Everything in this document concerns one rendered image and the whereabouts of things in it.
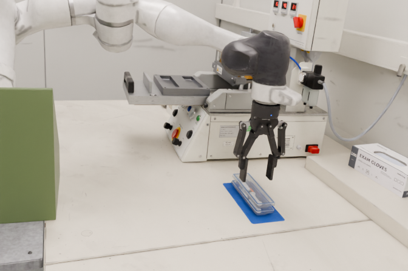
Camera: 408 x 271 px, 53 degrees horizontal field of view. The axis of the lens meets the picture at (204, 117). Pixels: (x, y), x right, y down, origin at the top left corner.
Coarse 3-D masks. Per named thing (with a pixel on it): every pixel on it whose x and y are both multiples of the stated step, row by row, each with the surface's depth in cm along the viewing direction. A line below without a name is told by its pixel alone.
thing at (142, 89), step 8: (144, 72) 149; (136, 80) 153; (144, 80) 147; (152, 80) 155; (136, 88) 142; (144, 88) 143; (152, 88) 144; (128, 96) 134; (136, 96) 133; (144, 96) 134; (152, 96) 135; (160, 96) 136; (168, 96) 136; (176, 96) 137; (184, 96) 138; (192, 96) 139; (200, 96) 140; (208, 96) 141; (136, 104) 134; (144, 104) 135; (152, 104) 136; (160, 104) 136; (168, 104) 137; (176, 104) 138; (184, 104) 139; (192, 104) 140; (200, 104) 140
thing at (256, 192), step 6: (234, 174) 124; (246, 174) 125; (240, 180) 121; (246, 180) 121; (252, 180) 122; (246, 186) 118; (252, 186) 118; (258, 186) 119; (252, 192) 115; (258, 192) 115; (264, 192) 115; (258, 198) 112; (264, 198) 112; (270, 198) 112
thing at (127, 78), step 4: (124, 72) 147; (128, 72) 146; (124, 76) 146; (128, 76) 141; (124, 80) 148; (128, 80) 136; (132, 80) 136; (128, 84) 135; (132, 84) 135; (128, 88) 135; (132, 88) 136; (128, 92) 136; (132, 92) 136
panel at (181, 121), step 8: (184, 112) 156; (200, 112) 142; (176, 120) 160; (184, 120) 152; (192, 120) 145; (200, 120) 139; (176, 128) 156; (184, 128) 149; (192, 128) 142; (168, 136) 160; (184, 136) 146; (192, 136) 140; (184, 144) 143; (184, 152) 140
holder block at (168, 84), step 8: (160, 80) 146; (168, 80) 153; (176, 80) 148; (184, 80) 149; (192, 80) 156; (200, 80) 152; (160, 88) 140; (168, 88) 137; (176, 88) 137; (184, 88) 138; (192, 88) 139; (200, 88) 140; (208, 88) 141
